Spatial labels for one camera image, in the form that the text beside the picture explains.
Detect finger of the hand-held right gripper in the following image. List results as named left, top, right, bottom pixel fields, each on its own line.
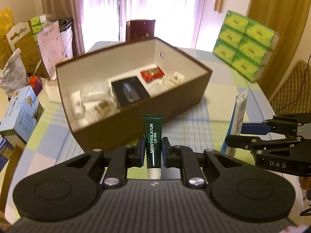
left=242, top=114, right=311, bottom=134
left=225, top=135, right=304, bottom=156

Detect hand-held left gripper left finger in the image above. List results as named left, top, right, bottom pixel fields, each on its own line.
left=64, top=136, right=146, bottom=190

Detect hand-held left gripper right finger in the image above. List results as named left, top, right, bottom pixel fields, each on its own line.
left=162, top=136, right=246, bottom=188

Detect dark green lip gel tube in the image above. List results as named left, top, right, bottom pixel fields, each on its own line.
left=143, top=115, right=164, bottom=178

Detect white squeeze tube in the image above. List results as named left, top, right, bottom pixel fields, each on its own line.
left=227, top=89, right=249, bottom=157

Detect brown cardboard storage box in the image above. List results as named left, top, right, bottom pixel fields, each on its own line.
left=55, top=37, right=213, bottom=152

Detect cotton swab packet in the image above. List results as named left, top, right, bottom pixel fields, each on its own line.
left=93, top=99, right=121, bottom=120

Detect black product box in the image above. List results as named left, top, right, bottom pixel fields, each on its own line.
left=111, top=78, right=149, bottom=108

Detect white plastic clip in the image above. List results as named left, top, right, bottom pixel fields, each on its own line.
left=162, top=71, right=184, bottom=89

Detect small white plastic bottle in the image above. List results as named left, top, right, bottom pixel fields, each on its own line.
left=73, top=101, right=86, bottom=120

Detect clear box of floss picks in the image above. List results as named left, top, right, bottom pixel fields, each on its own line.
left=80, top=84, right=113, bottom=103

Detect red foil snack packet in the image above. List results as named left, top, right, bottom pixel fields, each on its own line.
left=140, top=67, right=166, bottom=82

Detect desktop with checked tablecloth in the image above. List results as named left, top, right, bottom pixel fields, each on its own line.
left=5, top=41, right=304, bottom=214

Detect woven chair back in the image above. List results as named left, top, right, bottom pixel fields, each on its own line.
left=268, top=59, right=311, bottom=117

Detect stack of green tissue packs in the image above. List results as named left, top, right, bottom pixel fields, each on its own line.
left=212, top=10, right=279, bottom=83

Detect wooden door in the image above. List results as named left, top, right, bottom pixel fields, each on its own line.
left=246, top=0, right=311, bottom=100

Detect maroon box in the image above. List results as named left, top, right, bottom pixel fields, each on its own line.
left=126, top=19, right=156, bottom=43

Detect light blue cartoon carton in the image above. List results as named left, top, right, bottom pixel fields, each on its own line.
left=0, top=86, right=45, bottom=143

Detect purple cup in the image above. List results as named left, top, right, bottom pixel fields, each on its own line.
left=28, top=75, right=43, bottom=95

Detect blue printed box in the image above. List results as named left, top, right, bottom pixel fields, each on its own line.
left=0, top=136, right=15, bottom=173

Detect white folded bags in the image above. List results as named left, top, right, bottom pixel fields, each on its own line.
left=58, top=18, right=73, bottom=60

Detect pink mailer bag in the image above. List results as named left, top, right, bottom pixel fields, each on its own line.
left=36, top=22, right=65, bottom=78

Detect sheer curtain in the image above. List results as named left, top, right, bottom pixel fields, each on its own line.
left=41, top=0, right=209, bottom=51

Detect silver printed bag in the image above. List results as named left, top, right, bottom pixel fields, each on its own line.
left=0, top=49, right=28, bottom=95

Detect tan cardboard box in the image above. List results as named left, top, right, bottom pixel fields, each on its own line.
left=6, top=22, right=51, bottom=78

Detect small green tissue packs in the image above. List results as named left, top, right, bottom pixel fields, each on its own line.
left=30, top=16, right=48, bottom=34

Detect yellow plastic bag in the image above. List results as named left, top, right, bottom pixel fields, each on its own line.
left=0, top=8, right=12, bottom=39

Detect black cable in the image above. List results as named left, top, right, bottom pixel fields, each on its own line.
left=301, top=53, right=311, bottom=95

